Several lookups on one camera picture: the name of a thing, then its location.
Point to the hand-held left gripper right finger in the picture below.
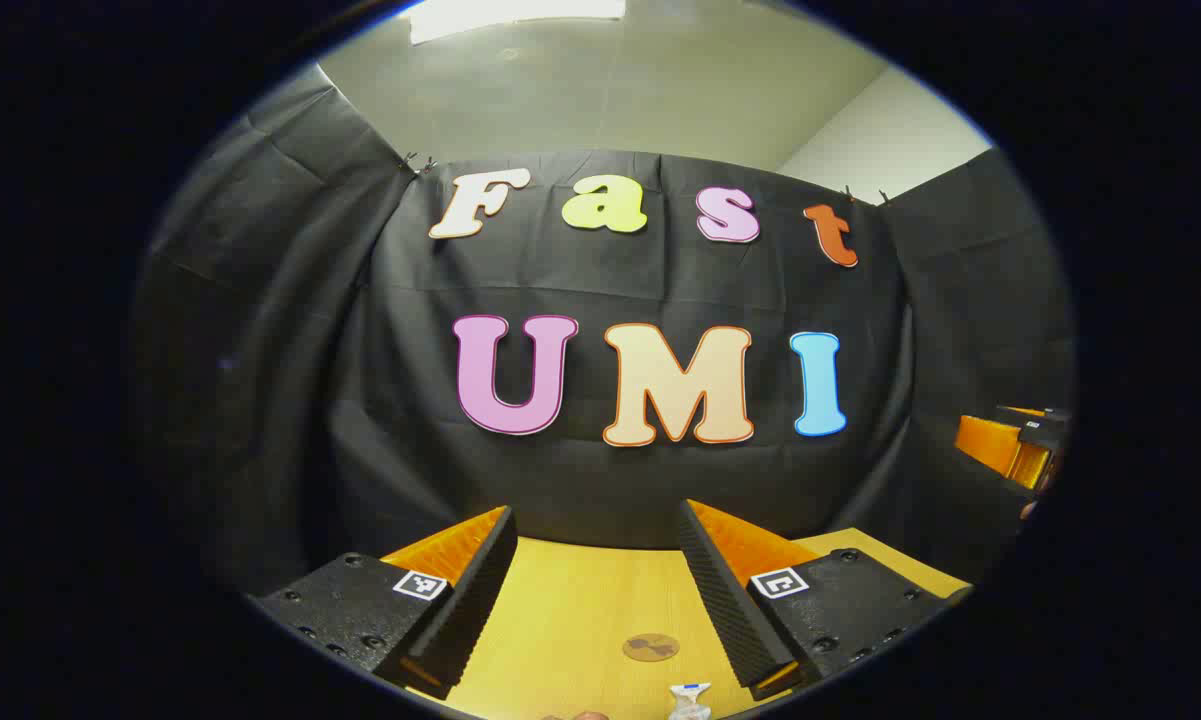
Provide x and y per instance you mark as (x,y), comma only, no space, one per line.
(725,610)

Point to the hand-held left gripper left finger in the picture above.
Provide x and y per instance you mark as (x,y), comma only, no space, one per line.
(465,610)

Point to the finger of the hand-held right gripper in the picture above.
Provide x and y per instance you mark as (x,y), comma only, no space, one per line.
(985,440)
(1032,468)

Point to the round cork coaster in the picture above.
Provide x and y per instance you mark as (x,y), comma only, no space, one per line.
(650,647)

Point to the white toothpaste tube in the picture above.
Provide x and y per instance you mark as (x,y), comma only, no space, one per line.
(690,702)

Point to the wooden desktop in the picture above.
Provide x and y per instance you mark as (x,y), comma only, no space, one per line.
(580,620)

